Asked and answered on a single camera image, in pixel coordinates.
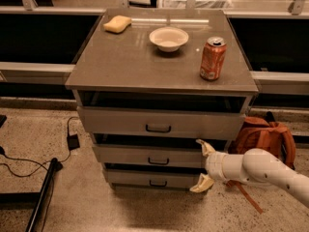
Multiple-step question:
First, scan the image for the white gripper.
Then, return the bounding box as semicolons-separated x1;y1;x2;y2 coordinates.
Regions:
189;139;245;193

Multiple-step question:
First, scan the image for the grey drawer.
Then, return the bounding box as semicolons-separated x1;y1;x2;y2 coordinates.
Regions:
103;169;200;189
93;146;206;168
77;106;244;140

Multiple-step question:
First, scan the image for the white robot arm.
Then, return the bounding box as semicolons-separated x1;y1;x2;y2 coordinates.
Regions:
189;139;309;207

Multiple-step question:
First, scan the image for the grey drawer cabinet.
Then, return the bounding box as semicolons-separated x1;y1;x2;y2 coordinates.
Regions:
65;8;260;194

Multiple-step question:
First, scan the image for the orange backpack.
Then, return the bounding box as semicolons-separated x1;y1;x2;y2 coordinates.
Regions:
225;111;296;215

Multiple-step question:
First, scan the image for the orange soda can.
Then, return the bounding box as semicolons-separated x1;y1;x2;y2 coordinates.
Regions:
200;36;227;81

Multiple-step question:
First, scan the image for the white bowl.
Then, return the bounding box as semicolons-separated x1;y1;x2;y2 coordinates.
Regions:
149;27;189;52

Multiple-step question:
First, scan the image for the yellow sponge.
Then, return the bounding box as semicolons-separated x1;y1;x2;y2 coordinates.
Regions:
103;15;131;34

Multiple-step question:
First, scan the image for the black metal stand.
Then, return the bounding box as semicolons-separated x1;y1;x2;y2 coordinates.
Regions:
0;158;62;232

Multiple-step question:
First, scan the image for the black power adapter with cable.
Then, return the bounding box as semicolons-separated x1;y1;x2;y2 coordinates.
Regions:
0;117;80;178

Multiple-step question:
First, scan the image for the metal railing frame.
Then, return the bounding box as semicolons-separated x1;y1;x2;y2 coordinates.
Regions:
0;0;309;84

